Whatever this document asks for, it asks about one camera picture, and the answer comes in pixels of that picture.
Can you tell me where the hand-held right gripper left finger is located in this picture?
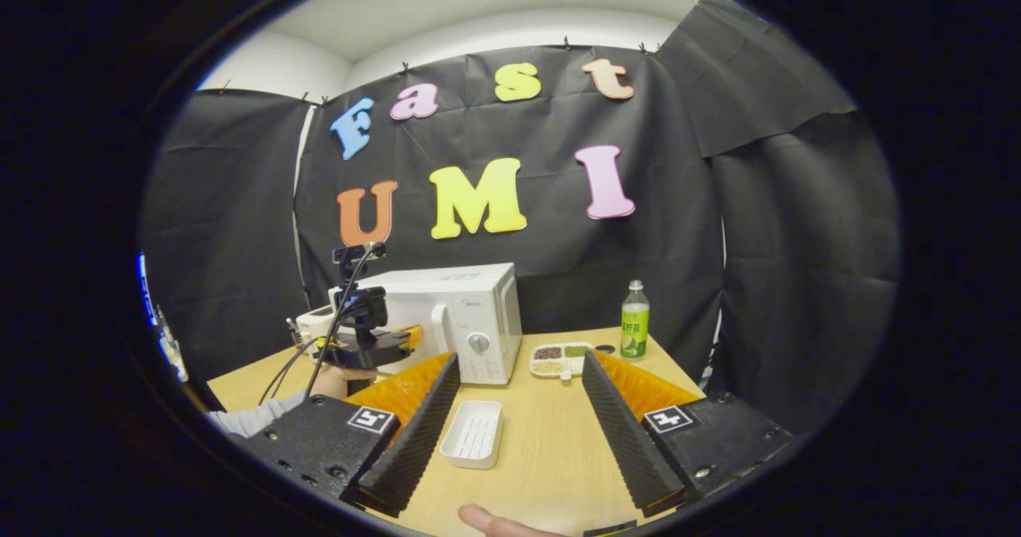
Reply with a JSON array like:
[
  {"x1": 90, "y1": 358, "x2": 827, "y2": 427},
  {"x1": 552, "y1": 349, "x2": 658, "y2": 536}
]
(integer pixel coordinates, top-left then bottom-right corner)
[{"x1": 243, "y1": 352, "x2": 463, "y2": 519}]

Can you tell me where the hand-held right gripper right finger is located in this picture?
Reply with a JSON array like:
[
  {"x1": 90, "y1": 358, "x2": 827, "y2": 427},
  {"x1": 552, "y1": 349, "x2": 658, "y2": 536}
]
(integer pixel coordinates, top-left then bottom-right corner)
[{"x1": 581, "y1": 350, "x2": 794, "y2": 519}]

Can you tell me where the white microwave oven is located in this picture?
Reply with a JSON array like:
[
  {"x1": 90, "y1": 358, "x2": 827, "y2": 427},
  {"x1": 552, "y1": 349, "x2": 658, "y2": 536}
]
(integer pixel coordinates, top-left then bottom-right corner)
[{"x1": 328, "y1": 263, "x2": 524, "y2": 386}]

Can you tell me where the white toaster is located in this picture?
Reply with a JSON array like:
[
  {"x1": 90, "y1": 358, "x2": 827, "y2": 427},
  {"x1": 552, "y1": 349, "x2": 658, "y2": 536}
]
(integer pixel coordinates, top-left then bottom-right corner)
[{"x1": 294, "y1": 305, "x2": 337, "y2": 344}]

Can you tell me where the white plastic tray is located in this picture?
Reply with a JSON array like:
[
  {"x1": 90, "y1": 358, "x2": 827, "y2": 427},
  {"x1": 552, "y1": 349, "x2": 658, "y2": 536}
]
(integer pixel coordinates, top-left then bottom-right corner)
[{"x1": 440, "y1": 399, "x2": 504, "y2": 471}]

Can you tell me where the white divided grain dish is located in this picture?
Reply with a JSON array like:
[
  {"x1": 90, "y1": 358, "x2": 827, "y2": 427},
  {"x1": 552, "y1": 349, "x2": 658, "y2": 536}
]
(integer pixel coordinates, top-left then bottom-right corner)
[{"x1": 530, "y1": 342, "x2": 596, "y2": 381}]

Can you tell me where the green tea bottle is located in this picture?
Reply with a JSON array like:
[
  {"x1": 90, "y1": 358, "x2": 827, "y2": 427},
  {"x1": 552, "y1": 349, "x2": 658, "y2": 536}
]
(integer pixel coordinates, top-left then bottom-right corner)
[{"x1": 620, "y1": 279, "x2": 651, "y2": 361}]

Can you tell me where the black backdrop cloth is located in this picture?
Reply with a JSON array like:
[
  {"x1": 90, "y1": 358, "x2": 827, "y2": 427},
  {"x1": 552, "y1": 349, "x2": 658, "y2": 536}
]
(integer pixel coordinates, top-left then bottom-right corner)
[{"x1": 140, "y1": 0, "x2": 902, "y2": 434}]

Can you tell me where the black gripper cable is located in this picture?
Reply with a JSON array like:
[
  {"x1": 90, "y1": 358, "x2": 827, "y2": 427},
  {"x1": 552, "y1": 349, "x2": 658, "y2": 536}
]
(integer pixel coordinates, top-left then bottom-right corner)
[{"x1": 258, "y1": 246, "x2": 377, "y2": 407}]

